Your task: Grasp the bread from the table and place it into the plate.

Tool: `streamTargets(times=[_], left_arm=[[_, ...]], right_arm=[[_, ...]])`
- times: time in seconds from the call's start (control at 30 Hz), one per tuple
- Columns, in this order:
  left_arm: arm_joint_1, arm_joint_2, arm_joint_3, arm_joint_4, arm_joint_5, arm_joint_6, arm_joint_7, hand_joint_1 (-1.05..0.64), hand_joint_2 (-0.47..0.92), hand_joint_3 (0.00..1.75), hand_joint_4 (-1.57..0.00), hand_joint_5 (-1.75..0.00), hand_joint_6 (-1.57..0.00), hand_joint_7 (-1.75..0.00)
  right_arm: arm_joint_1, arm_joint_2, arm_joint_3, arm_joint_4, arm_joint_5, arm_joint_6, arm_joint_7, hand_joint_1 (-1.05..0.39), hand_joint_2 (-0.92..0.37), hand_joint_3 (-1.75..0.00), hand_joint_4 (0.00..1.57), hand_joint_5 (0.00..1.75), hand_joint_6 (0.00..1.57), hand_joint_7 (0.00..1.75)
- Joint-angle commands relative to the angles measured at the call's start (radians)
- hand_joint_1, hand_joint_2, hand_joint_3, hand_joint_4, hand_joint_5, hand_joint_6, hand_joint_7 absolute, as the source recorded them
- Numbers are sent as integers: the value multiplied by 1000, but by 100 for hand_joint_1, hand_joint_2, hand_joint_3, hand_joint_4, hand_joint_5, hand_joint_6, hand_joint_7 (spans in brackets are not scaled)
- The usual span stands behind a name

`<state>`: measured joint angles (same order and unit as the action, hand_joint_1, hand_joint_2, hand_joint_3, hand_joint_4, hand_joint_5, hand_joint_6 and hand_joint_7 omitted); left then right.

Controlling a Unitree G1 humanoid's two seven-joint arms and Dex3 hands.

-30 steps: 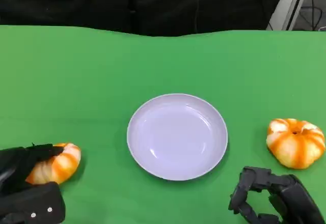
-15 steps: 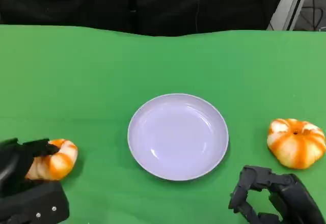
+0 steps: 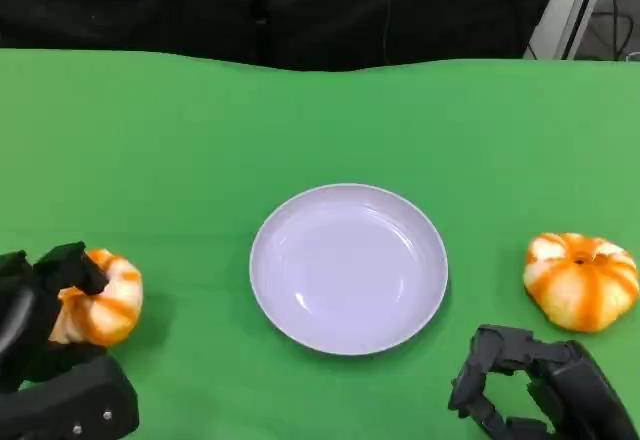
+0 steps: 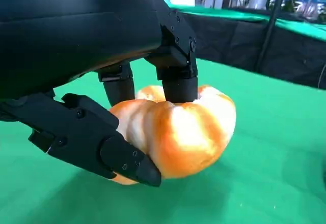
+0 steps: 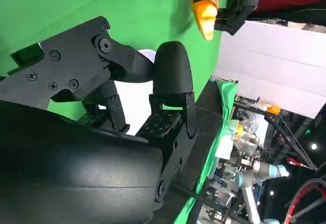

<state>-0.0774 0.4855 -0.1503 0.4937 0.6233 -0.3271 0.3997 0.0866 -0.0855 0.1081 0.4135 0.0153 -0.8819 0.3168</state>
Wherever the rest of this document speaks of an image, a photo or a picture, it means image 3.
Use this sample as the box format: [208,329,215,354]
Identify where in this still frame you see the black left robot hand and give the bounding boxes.
[0,242,109,394]

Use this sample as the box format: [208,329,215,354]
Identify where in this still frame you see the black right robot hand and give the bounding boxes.
[447,324,639,440]

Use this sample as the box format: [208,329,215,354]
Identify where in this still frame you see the orange and white bread roll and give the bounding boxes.
[48,248,145,348]
[522,232,640,334]

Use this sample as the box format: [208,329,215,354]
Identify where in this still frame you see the lilac plate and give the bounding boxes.
[248,183,450,357]

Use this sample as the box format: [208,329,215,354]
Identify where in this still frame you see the black backdrop curtain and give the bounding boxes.
[0,0,572,72]

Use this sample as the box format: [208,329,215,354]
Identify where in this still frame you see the black floor cables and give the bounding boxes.
[592,7,640,62]

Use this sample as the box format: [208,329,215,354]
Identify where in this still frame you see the grey metal frame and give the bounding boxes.
[522,0,614,61]

